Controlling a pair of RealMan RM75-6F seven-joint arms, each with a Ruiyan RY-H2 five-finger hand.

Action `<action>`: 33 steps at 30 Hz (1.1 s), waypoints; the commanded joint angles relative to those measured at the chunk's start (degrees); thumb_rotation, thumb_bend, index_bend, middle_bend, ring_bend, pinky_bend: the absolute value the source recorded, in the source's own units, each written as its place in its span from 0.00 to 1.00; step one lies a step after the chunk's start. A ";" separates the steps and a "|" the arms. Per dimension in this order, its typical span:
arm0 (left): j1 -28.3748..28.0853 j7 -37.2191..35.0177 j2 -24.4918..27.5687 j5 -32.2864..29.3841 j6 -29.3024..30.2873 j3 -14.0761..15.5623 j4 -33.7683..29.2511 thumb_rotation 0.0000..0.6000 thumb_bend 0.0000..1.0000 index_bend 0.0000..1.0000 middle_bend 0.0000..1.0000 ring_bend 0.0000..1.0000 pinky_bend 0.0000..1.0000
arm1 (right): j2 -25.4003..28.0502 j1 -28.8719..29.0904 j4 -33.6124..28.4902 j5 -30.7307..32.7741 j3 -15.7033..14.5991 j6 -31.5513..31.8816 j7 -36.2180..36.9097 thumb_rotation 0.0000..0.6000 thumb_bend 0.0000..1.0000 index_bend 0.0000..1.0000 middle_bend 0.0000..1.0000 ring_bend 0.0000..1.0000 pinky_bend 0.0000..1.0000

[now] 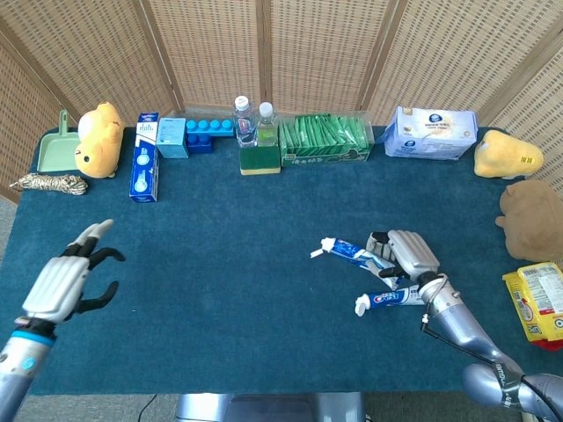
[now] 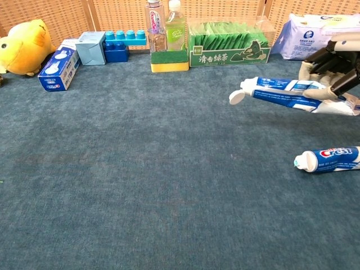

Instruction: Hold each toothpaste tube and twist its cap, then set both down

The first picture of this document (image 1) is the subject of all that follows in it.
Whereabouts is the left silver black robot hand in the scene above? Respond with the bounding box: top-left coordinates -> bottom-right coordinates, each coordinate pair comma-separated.
20,218 -> 127,326

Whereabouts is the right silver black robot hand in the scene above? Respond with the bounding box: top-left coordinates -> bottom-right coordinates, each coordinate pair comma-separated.
365,229 -> 441,291

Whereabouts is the blue Crest logo toothpaste tube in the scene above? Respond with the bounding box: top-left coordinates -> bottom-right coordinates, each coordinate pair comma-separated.
354,284 -> 426,316

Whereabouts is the blue white slim toothpaste tube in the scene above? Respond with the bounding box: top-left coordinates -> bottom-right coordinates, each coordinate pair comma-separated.
310,236 -> 397,276

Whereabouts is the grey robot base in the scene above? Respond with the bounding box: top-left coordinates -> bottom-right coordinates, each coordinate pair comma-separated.
175,392 -> 366,422

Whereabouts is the brown plush toy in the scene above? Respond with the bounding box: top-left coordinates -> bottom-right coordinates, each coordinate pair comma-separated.
495,178 -> 563,260

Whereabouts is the yellow plush toy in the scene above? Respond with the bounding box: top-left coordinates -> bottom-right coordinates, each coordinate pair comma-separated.
473,129 -> 545,180
74,101 -> 125,179

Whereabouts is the blue toothbrush box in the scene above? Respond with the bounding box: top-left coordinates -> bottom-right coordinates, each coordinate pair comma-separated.
128,112 -> 160,204

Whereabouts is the white blue tissue pack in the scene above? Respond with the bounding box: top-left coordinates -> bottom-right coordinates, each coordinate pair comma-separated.
384,105 -> 479,162

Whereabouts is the yellow snack bag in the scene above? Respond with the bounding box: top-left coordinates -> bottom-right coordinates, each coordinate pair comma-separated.
502,261 -> 563,352

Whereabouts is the light green plastic dustpan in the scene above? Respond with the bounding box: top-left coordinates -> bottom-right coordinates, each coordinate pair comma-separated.
36,110 -> 83,173

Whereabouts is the green tea sachet box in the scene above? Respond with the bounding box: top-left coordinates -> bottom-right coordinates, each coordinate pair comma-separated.
279,113 -> 376,167

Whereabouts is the blue table cloth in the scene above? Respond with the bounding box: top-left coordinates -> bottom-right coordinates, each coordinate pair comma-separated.
0,126 -> 563,396

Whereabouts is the green yellow sponge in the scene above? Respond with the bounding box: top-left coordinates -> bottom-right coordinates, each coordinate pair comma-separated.
239,144 -> 282,176

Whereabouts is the light blue paper carton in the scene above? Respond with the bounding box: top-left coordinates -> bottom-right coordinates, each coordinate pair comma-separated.
156,116 -> 190,159

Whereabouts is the clear bottle green label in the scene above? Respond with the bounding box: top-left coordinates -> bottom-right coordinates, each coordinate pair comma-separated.
256,101 -> 280,148

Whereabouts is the dark blue building block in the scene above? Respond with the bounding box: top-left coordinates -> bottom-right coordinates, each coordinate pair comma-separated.
187,134 -> 216,155

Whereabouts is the clear bottle purple label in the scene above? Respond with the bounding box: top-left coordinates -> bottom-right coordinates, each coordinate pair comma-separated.
232,95 -> 258,149

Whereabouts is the long light blue building block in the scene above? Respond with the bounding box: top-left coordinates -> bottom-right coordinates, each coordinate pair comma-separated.
185,118 -> 236,138

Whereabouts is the wicker folding screen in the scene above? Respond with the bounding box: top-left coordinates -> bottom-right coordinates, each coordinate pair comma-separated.
0,0 -> 563,203

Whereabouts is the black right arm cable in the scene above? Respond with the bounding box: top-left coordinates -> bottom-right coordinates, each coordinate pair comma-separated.
420,274 -> 524,379

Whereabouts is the striped coiled rope bundle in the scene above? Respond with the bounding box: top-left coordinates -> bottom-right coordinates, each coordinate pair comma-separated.
9,172 -> 89,197

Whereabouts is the black floor cable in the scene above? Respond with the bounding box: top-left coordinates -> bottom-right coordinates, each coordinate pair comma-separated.
139,393 -> 158,422

